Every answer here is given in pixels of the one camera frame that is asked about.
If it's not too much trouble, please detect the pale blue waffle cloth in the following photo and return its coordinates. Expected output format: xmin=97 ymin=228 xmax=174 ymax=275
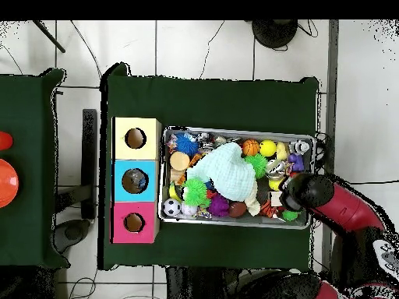
xmin=186 ymin=142 xmax=258 ymax=203

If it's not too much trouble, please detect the cream yellow knitted cloth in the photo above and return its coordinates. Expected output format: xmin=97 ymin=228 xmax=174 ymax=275
xmin=243 ymin=180 xmax=262 ymax=217

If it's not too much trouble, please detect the crushed shiny silver can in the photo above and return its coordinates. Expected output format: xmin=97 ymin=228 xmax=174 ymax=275
xmin=264 ymin=159 xmax=288 ymax=178

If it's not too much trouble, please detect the shallow clear mesh bin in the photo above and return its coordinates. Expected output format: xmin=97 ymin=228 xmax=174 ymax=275
xmin=161 ymin=127 xmax=316 ymax=230

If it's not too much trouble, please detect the wooden box with three holes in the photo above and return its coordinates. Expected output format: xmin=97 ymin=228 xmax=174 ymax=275
xmin=111 ymin=117 xmax=162 ymax=244

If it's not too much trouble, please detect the blue spiky ball with eyes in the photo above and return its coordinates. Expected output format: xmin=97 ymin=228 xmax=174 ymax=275
xmin=175 ymin=133 xmax=200 ymax=156

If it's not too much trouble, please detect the purple spiky toy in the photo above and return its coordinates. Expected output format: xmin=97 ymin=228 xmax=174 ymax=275
xmin=207 ymin=192 xmax=231 ymax=219

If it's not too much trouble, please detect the white baseball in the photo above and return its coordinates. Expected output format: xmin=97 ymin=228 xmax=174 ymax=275
xmin=180 ymin=202 xmax=200 ymax=219

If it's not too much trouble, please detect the small soccer ball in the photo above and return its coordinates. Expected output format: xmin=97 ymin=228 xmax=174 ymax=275
xmin=161 ymin=198 xmax=182 ymax=218

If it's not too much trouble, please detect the small orange basketball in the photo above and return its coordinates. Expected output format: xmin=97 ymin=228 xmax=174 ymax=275
xmin=242 ymin=139 xmax=260 ymax=157

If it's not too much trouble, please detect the small brown football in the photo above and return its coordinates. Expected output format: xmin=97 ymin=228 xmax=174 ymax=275
xmin=228 ymin=200 xmax=249 ymax=219

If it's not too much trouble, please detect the light green spiky ball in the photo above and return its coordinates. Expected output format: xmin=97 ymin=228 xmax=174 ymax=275
xmin=245 ymin=153 xmax=269 ymax=181

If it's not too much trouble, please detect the small yellow rubber duck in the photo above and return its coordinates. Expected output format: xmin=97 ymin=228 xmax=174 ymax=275
xmin=274 ymin=142 xmax=290 ymax=163

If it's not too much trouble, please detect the black upright panel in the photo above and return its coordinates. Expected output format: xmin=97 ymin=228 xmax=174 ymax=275
xmin=81 ymin=108 xmax=99 ymax=220

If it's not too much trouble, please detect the grey round floor base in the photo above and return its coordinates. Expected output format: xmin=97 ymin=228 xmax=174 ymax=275
xmin=52 ymin=217 xmax=92 ymax=252

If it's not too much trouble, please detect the black round stand base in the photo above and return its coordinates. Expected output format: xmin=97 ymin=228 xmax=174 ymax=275
xmin=252 ymin=19 xmax=299 ymax=50

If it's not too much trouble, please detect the dark green side table cloth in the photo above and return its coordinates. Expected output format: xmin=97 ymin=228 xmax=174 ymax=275
xmin=0 ymin=68 xmax=69 ymax=270

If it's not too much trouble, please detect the orange disc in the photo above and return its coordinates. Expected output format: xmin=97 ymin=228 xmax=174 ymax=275
xmin=0 ymin=158 xmax=19 ymax=209

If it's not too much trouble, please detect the small red object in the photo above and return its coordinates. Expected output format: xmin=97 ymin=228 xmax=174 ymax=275
xmin=0 ymin=130 xmax=13 ymax=151

